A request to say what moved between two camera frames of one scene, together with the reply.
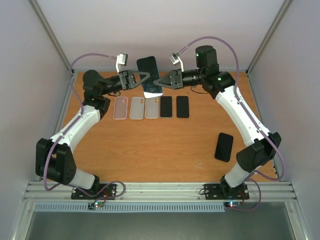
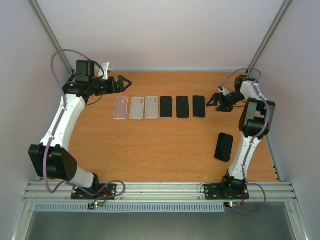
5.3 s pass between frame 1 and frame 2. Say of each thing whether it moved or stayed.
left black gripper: moved
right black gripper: moved
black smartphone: stayed
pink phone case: stayed
